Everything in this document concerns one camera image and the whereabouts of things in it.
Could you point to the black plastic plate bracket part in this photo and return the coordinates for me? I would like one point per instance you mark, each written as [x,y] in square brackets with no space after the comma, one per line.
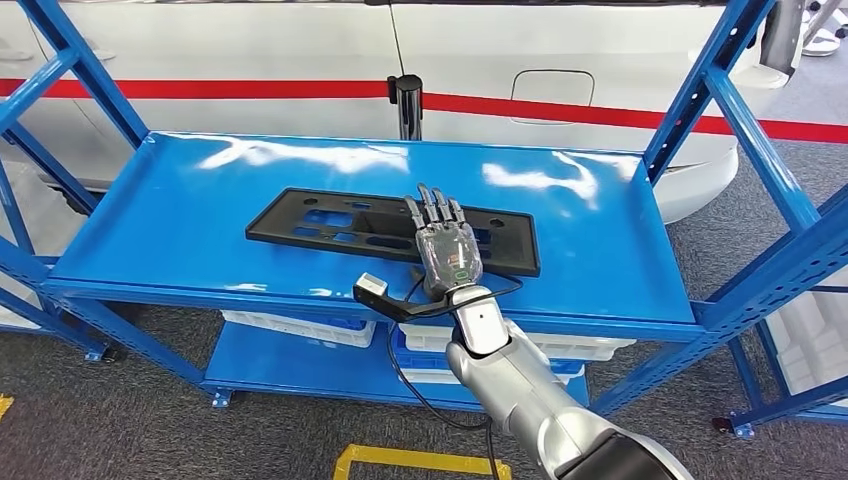
[278,225]

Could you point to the black stanchion post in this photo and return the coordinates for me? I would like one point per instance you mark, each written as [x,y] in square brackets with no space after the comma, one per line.
[407,106]

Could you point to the white wheeled base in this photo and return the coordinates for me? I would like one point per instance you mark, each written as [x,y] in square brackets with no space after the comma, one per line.
[821,46]

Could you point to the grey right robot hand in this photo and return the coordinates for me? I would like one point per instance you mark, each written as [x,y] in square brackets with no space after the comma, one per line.
[450,258]

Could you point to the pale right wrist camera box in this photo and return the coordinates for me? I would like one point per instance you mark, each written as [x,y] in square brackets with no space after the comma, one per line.
[371,286]

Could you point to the white car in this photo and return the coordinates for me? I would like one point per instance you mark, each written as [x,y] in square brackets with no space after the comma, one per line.
[265,40]

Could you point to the yellow floor tape square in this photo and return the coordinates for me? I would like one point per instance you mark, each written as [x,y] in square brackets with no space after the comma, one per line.
[5,405]
[411,456]

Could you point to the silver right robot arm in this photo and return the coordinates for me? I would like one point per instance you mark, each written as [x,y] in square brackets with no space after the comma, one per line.
[523,391]

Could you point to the white plastic crate stack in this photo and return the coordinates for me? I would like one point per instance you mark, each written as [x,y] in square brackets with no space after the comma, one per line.
[815,344]
[16,311]

